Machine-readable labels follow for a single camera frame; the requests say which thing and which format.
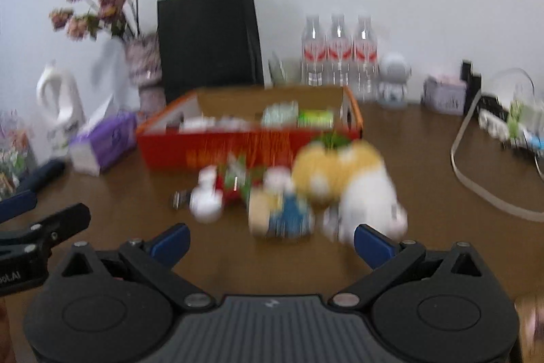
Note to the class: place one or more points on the red strawberry toy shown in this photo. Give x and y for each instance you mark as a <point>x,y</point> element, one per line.
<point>236,180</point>

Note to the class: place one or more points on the blue snack bag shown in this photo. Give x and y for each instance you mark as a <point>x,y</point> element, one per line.
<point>285,215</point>

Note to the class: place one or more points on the yellow white plush toy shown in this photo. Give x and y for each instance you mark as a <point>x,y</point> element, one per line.
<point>353,177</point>

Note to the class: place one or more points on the black paper bag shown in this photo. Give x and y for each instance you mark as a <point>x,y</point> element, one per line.
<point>208,43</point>

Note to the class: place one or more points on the left water bottle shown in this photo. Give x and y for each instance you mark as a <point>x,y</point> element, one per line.
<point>314,52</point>

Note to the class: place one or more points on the white power strip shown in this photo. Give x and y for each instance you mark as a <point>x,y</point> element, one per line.
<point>510,134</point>

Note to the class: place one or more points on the right water bottle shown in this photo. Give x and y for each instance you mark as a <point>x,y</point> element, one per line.
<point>365,58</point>

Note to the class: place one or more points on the white detergent jug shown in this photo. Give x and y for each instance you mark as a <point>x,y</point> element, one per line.
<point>61,108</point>

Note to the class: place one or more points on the white round lid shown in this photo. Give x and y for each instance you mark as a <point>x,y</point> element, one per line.
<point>278,180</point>

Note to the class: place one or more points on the purple tissue pack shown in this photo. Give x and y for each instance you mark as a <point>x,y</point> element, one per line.
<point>108,134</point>

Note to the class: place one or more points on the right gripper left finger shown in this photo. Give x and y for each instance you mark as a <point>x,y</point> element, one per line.
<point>149,266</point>

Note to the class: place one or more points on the white robot figurine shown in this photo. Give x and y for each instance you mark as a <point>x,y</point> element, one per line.
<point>394,74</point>

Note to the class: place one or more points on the purple textured vase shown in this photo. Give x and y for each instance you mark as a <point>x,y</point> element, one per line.
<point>145,72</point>

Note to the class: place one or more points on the orange cardboard box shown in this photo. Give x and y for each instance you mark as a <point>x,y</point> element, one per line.
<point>204,126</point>

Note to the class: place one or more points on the glass cup with spoon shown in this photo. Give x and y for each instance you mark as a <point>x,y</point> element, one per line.
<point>285,71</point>

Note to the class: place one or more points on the small clear packet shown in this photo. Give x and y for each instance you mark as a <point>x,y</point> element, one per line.
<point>331,223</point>

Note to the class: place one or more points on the green white plastic bag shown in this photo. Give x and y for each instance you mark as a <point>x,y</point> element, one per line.
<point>280,114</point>

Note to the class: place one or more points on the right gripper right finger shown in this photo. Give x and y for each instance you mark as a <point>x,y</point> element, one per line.
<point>389,261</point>

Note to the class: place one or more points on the middle water bottle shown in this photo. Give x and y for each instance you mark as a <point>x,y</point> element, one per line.
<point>340,50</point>

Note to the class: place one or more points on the small tin box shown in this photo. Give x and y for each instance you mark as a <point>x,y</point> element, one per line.
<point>443,94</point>

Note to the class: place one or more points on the dark blue case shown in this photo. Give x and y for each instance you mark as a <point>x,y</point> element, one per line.
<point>43,176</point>

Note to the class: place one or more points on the water bottle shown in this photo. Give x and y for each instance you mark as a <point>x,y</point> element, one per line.
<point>340,50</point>
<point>365,58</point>
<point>314,52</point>

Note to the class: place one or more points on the small black sachet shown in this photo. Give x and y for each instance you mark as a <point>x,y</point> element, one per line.
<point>179,199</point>

